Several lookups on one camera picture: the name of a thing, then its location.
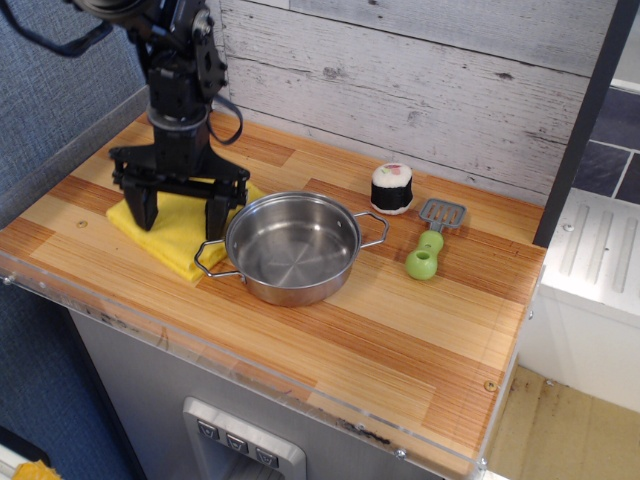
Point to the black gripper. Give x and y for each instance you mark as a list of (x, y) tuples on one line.
[(181, 161)]

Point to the yellow cloth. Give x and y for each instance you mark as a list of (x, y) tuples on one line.
[(176, 235)]

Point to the stainless steel pot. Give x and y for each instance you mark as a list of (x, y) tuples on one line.
[(295, 249)]

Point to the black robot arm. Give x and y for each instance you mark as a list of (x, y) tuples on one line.
[(184, 74)]

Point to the clear acrylic table guard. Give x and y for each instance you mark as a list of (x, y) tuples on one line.
[(412, 368)]

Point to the plush sushi roll toy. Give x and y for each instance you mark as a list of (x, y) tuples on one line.
[(391, 188)]

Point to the silver dispenser panel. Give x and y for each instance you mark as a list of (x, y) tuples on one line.
[(227, 447)]

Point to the yellow object bottom left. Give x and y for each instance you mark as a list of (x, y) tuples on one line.
[(35, 471)]

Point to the white ribbed appliance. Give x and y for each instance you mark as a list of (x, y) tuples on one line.
[(583, 328)]

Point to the green handled toy spatula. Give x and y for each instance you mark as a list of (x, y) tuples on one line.
[(422, 262)]

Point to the dark grey right post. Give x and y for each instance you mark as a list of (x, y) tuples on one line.
[(607, 61)]

